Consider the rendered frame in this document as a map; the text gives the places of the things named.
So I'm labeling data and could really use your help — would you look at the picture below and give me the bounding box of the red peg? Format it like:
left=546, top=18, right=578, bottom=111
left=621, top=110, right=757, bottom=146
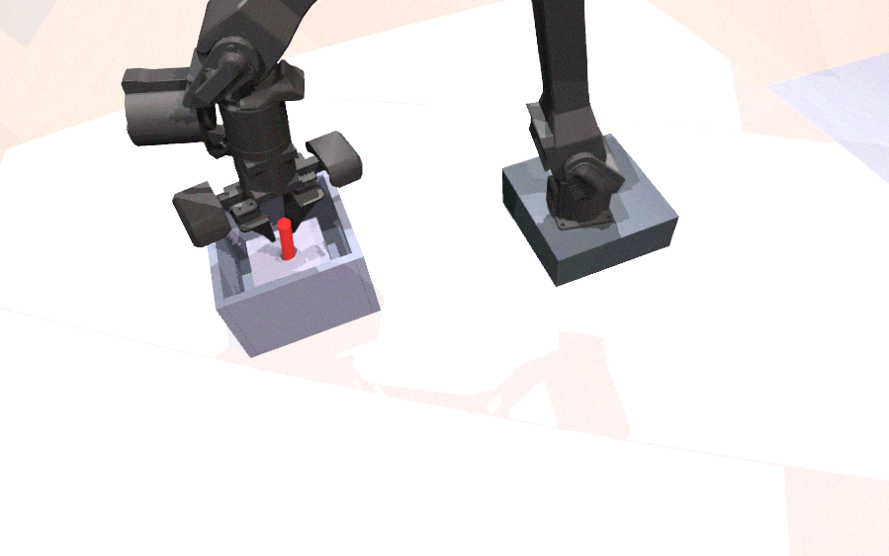
left=278, top=219, right=296, bottom=260

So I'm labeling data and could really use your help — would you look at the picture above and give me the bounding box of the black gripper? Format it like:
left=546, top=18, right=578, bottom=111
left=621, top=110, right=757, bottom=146
left=171, top=129, right=363, bottom=248

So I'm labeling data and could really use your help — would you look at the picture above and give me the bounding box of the white plate with hole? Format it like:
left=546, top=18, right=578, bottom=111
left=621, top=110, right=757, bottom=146
left=246, top=218, right=332, bottom=288

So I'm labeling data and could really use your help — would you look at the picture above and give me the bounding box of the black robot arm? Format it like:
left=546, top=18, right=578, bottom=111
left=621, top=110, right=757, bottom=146
left=121, top=0, right=625, bottom=231

